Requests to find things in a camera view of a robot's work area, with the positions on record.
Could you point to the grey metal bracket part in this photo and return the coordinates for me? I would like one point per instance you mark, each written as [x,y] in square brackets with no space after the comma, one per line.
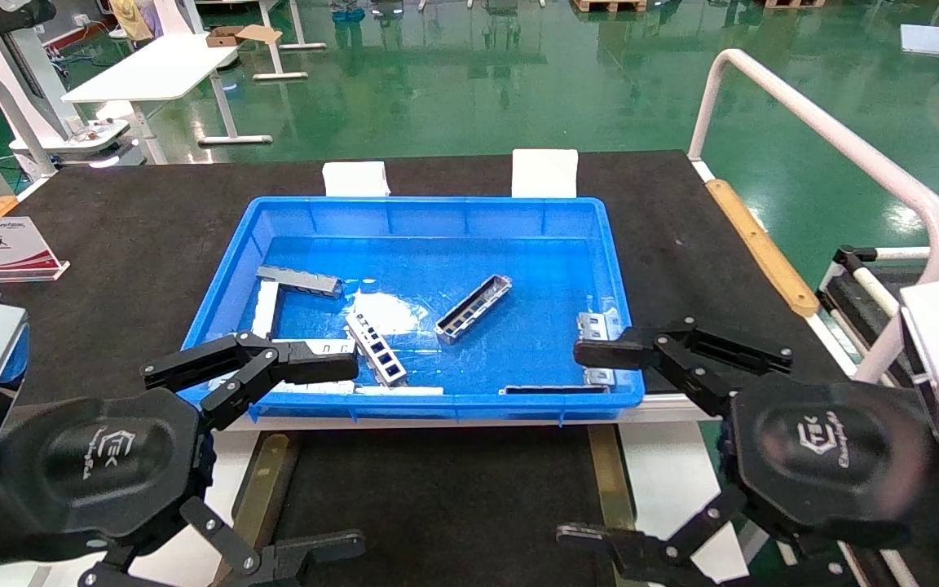
[298,281]

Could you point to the white work table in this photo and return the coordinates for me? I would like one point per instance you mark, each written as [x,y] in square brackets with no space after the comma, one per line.
[152,69]

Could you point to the silver part with square holes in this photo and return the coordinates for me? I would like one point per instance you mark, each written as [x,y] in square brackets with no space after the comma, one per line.
[376,350]

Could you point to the thin white metal bar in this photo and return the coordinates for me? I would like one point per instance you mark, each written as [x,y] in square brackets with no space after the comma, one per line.
[400,390]

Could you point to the brass side rail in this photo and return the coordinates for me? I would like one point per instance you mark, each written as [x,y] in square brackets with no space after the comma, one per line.
[608,481]
[262,489]

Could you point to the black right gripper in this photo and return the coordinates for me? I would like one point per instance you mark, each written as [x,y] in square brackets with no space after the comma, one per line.
[828,452]

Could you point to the white tube railing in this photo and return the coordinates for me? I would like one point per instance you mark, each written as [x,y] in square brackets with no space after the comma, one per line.
[804,114]

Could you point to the black table mat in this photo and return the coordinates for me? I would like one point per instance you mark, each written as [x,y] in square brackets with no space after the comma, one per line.
[111,244]

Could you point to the white flat metal bar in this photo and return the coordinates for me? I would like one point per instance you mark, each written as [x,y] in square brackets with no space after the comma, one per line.
[266,308]

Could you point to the blue plastic bin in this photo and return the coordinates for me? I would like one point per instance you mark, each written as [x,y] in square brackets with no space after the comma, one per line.
[437,220]

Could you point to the open cardboard box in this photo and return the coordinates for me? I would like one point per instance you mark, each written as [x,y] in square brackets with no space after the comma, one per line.
[237,35]

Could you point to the white floor board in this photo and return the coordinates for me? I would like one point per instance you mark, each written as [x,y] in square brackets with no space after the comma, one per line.
[932,39]

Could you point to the black cart frame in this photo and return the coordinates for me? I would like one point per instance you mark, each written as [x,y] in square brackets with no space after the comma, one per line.
[848,259]

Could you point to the grey curved handrail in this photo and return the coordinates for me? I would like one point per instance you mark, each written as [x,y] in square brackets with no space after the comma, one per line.
[19,122]

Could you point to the wooden pallet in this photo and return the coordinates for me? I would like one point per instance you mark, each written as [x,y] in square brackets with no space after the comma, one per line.
[608,5]

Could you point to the dark thin metal bar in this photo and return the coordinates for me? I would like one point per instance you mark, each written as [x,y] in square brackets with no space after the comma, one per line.
[555,390]

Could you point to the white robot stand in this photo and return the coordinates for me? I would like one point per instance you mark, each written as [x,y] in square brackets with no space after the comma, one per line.
[29,81]

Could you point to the yellow garment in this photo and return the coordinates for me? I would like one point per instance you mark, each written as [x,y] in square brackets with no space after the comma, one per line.
[129,20]

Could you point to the silver metal channel part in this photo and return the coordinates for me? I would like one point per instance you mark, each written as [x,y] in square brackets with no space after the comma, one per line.
[473,308]

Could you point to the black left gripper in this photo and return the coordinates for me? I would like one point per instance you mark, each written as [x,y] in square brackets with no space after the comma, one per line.
[103,465]

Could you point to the silver slotted metal plate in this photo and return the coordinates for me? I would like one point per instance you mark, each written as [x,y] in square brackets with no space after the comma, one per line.
[341,346]
[597,324]
[315,388]

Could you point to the white table frame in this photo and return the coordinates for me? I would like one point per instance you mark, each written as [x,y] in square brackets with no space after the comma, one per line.
[280,76]

